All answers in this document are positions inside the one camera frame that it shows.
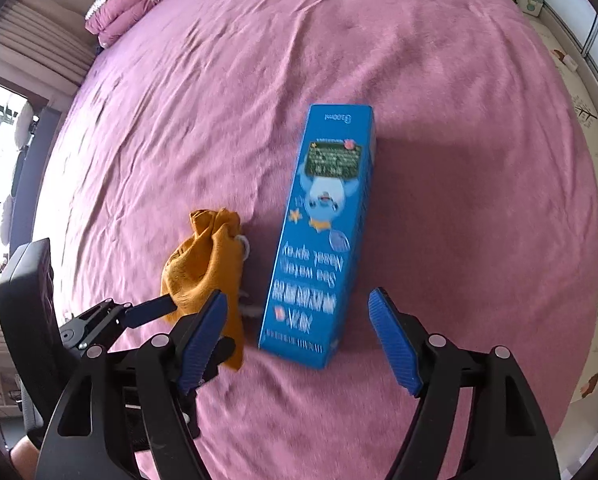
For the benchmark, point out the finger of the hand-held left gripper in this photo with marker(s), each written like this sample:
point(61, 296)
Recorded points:
point(149, 310)
point(224, 349)

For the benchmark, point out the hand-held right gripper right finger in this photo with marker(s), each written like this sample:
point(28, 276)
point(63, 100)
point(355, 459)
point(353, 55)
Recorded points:
point(394, 340)

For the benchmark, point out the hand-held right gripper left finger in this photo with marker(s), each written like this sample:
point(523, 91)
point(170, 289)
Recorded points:
point(204, 345)

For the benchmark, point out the yellow cloth pouch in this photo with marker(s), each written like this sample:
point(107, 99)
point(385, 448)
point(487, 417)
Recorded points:
point(199, 265)

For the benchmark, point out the blue cardboard box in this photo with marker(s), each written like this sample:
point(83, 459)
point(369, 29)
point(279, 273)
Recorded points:
point(324, 240)

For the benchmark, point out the person's left forearm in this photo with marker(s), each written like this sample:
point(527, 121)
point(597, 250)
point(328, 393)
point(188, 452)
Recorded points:
point(23, 457)

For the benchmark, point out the pink bed sheet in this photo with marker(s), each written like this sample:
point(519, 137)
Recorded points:
point(429, 160)

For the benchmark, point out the beige curtain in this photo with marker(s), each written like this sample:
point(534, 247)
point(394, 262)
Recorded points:
point(39, 40)

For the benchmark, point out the pink pillows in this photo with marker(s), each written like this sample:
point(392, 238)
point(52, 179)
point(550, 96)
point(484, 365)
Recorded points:
point(139, 0)

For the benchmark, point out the glass sliding door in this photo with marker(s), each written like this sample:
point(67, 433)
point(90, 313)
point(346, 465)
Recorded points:
point(579, 10)

